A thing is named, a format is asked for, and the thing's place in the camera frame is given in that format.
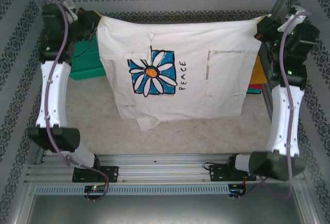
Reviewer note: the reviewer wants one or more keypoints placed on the white daisy print t-shirt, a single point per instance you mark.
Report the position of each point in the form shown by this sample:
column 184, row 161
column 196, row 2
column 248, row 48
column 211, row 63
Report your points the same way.
column 206, row 92

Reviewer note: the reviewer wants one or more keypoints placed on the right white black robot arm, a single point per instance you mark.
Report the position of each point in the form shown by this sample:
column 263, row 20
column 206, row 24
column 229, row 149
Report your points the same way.
column 284, row 115

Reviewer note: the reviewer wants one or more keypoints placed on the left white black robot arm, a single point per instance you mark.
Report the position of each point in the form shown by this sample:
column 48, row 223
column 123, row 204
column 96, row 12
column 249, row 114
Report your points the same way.
column 54, row 92

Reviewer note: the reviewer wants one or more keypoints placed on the yellow folded t-shirt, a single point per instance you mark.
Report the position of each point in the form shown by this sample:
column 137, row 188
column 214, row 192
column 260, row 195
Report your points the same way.
column 259, row 74

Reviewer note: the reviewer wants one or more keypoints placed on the teal plastic mesh basket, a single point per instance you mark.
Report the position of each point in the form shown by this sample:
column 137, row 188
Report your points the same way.
column 87, row 74

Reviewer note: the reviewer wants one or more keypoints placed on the teal folded t-shirt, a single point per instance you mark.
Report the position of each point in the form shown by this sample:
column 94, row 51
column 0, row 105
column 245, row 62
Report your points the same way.
column 254, row 91

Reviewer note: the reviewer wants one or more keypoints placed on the grey sheet metal shelf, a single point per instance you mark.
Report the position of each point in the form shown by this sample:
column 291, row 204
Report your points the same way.
column 165, row 211

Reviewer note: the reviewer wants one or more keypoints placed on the aluminium side rail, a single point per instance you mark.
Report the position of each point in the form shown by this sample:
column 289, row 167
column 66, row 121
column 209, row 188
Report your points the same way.
column 266, row 97

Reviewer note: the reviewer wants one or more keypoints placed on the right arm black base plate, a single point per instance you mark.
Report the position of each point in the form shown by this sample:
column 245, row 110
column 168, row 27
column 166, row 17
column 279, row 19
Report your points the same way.
column 217, row 173

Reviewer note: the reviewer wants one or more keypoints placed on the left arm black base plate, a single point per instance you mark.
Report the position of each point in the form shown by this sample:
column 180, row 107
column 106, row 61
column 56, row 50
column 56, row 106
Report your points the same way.
column 111, row 173

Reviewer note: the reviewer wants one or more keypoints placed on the aluminium mounting rail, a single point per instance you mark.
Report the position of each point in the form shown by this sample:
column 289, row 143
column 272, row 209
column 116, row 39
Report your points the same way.
column 159, row 168

